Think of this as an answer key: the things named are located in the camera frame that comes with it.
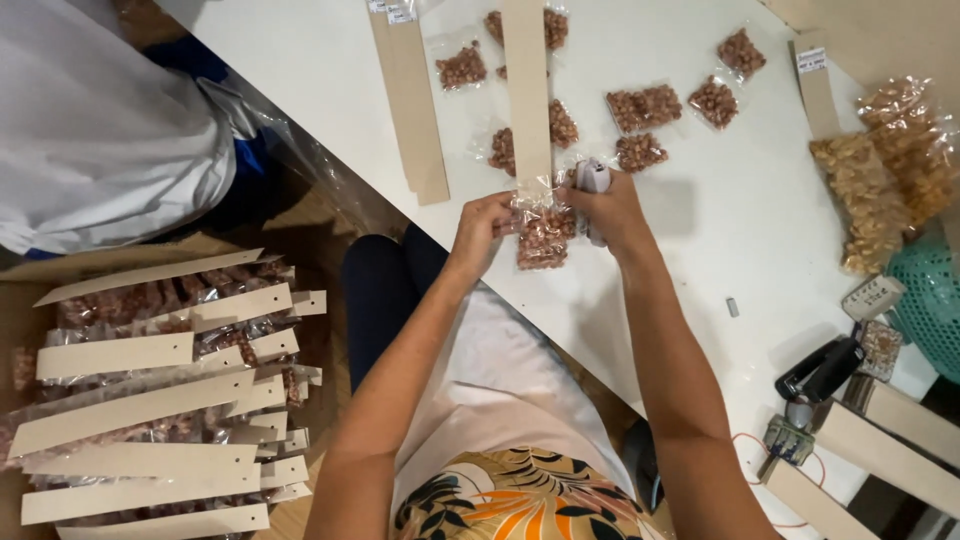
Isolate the person's right hand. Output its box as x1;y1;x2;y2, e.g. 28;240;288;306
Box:
558;169;659;263

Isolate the person's left hand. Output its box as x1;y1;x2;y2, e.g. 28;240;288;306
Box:
447;190;521;284

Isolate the white grey stapler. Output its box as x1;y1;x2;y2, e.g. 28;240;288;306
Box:
573;156;613;249

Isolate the clear peanut packet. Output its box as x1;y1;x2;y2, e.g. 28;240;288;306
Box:
513;187;580;273

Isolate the cardboard strip with peanut packets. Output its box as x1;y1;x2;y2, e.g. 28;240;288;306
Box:
483;0;581;201

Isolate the small red peanut packet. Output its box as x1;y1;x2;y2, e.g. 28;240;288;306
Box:
686;73;741;132
613;132;671;175
433;39;490;93
714;27;769;82
604;82;685;136

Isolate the stack of labelled cardboard strips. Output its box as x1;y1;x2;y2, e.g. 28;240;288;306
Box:
366;0;452;207

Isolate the person's dark trouser leg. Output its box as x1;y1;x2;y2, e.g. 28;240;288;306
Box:
340;222;485;395

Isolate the clear plastic bag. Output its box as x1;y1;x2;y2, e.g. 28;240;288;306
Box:
198;73;410;237

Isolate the person's white and floral top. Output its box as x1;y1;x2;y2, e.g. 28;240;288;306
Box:
388;283;670;540

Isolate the short labelled cardboard strip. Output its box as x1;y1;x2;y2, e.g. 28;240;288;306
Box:
789;31;843;141

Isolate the black object under table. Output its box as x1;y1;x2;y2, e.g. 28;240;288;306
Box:
621;417;666;516

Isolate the large bag of pale nuts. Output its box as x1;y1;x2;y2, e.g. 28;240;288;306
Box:
855;73;960;230
808;132;915;277

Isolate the red rubber band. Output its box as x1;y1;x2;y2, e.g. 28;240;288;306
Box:
730;432;828;528

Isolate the black hole punch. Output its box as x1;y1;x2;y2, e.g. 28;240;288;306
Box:
774;335;866;405

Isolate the small staple box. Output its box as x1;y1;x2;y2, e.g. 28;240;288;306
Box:
840;274;907;324

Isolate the small pale nut packet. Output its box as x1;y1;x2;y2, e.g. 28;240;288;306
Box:
855;320;904;382

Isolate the brown cardboard sheet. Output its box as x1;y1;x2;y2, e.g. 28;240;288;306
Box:
761;0;960;117

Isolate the green plastic basket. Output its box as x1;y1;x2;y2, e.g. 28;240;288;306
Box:
886;228;960;385

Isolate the plain cardboard strip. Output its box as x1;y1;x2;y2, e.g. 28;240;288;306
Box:
861;377;960;470
812;399;960;520
759;456;880;540

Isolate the carton of finished packet strips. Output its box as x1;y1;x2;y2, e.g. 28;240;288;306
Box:
0;231;329;540

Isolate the white plastic bag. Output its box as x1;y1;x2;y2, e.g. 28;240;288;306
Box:
0;0;240;258

